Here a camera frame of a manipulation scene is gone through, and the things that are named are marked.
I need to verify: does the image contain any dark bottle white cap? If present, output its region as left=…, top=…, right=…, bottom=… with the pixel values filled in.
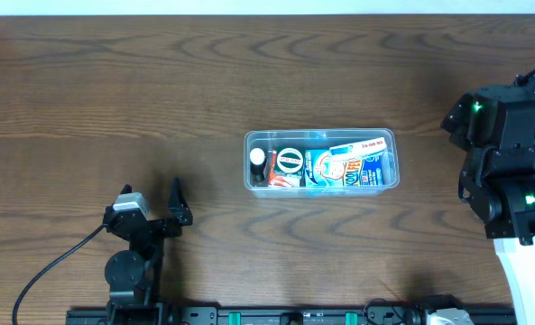
left=249, top=148, right=267, bottom=182

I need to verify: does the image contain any red Panadol box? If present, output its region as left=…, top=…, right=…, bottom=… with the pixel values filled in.
left=268, top=150, right=301, bottom=188

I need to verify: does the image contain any green Zam-Buk box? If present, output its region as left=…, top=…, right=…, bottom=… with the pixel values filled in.
left=274, top=147, right=305, bottom=178

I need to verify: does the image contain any clear plastic container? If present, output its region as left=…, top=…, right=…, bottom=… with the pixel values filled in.
left=244, top=128, right=400, bottom=198

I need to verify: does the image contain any white blue Panadol box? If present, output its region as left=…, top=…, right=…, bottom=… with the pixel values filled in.
left=329, top=137, right=387, bottom=160

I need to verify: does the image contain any blue Kool Fever box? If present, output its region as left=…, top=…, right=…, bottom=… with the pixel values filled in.
left=303, top=146, right=385, bottom=188

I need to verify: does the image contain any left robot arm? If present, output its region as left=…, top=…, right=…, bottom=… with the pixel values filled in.
left=102, top=178, right=193, bottom=324

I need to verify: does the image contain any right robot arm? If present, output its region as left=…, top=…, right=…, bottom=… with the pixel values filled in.
left=441, top=75, right=535, bottom=324

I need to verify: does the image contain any black mounting rail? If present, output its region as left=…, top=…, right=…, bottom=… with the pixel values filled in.
left=65, top=295, right=517, bottom=325

